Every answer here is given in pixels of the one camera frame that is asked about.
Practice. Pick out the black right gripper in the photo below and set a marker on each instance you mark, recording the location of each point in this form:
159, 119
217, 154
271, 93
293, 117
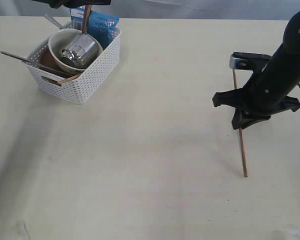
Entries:
257, 104

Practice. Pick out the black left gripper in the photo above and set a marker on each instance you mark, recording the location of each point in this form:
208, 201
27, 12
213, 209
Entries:
74, 3

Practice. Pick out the wooden chopstick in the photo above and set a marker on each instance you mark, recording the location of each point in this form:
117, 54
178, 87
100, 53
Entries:
59, 83
240, 134

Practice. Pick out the red-brown wooden spoon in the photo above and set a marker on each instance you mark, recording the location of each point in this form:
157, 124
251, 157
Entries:
86, 16

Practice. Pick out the white perforated plastic basket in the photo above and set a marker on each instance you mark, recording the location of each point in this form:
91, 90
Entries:
78, 90

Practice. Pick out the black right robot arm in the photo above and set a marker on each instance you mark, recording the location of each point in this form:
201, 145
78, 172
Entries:
284, 66

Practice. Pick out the silver metal spoon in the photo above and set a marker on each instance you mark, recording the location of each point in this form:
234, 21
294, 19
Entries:
53, 21

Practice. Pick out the cream ceramic bowl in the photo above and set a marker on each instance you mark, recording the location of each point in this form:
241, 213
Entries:
59, 40

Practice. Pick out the blue snack packet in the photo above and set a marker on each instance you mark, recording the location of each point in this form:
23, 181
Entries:
100, 26

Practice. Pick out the shiny steel cup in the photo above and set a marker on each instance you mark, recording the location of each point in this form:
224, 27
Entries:
80, 52

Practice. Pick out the brown plate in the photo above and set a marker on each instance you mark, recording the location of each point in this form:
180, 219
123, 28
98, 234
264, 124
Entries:
48, 60

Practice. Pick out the silver metal knife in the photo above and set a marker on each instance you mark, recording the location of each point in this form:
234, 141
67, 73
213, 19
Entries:
39, 65

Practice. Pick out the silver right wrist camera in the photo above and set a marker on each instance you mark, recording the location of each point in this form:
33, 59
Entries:
248, 61

